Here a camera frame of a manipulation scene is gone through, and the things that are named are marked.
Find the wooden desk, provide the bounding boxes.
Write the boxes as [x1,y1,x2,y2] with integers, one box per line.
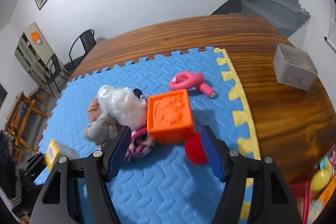
[67,15,336,185]

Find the dark orange toy cube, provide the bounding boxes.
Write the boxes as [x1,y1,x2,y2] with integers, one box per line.
[146,89,196,145]

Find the tan knotted stocking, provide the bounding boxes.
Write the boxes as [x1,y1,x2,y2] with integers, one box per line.
[87,97,105,125]

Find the pink leopard fuzzy sock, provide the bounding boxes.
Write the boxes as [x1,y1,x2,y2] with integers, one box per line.
[123,126,155,161]
[325,145,336,177]

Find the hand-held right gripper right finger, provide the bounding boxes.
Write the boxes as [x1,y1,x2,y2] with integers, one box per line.
[201,125,302,224]

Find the red storage box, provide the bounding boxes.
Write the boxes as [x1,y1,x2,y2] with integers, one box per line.
[289,143,336,224]

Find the black metal chair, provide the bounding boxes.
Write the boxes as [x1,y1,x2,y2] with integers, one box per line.
[43,54,71,97]
[69,29,96,67]

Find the yellow green carton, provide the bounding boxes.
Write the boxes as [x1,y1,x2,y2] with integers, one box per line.
[44,139,62,169]

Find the clear plastic bag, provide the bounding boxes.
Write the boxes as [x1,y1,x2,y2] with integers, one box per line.
[97,85,147,127]

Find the wooden folding rack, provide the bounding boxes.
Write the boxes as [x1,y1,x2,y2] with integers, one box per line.
[4,91,50,161]

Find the red ball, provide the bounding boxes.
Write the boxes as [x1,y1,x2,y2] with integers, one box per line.
[184,133,209,165]

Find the grey tin box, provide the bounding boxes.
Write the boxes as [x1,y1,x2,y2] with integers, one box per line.
[273,43,319,91]

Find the pink toy hair dryer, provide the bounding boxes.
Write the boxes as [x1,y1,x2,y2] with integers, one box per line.
[168,71,217,98]

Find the blue foam mat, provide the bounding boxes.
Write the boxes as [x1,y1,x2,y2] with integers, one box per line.
[34,47,254,224]

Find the grey stairs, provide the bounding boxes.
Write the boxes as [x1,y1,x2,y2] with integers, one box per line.
[240,0,311,37]

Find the yellow foam mat strip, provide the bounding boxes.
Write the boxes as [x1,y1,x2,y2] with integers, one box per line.
[213,48,261,222]

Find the yellow ball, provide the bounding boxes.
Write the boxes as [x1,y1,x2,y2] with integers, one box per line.
[311,169,332,191]

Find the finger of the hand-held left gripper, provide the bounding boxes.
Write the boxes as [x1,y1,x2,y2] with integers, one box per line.
[25,152,49,176]

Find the grey cabinet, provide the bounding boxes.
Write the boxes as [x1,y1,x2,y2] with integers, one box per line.
[14,22,57,85]

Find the grey sock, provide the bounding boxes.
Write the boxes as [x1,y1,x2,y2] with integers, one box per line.
[83,114,118,144]

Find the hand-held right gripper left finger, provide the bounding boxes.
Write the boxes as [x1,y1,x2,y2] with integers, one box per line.
[31,126,132,224]

